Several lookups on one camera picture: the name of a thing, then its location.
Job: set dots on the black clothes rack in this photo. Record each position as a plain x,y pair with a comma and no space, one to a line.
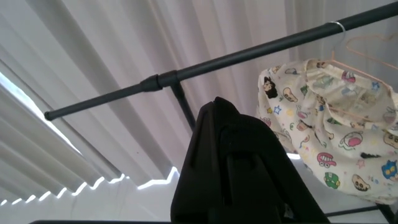
248,53

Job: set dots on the black garment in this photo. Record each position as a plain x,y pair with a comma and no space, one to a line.
248,130

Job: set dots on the white curtain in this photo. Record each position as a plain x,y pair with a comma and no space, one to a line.
109,46

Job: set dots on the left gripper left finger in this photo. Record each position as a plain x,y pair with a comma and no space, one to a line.
199,180

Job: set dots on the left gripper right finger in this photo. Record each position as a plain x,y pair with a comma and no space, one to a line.
248,193

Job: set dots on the cream printed garment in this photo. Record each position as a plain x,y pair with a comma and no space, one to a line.
326,149

